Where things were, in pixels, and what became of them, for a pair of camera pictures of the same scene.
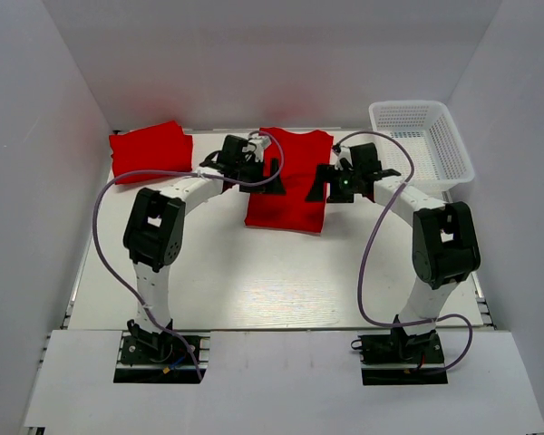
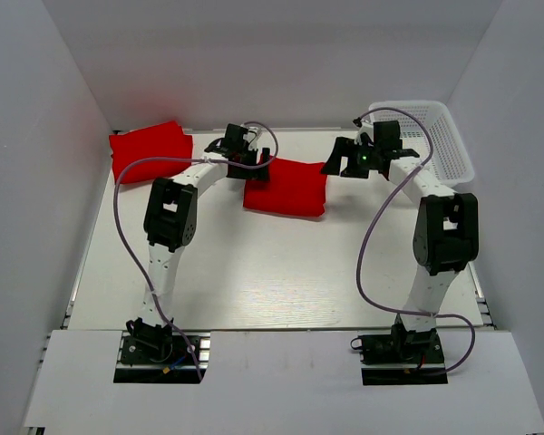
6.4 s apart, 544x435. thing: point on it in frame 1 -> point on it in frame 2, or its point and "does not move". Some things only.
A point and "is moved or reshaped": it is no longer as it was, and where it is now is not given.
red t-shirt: x=298 y=155 is moved or reshaped
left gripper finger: x=273 y=188 -> x=258 y=174
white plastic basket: x=441 y=158 does not move
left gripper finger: x=274 y=165 -> x=266 y=154
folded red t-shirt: x=160 y=148 does not move
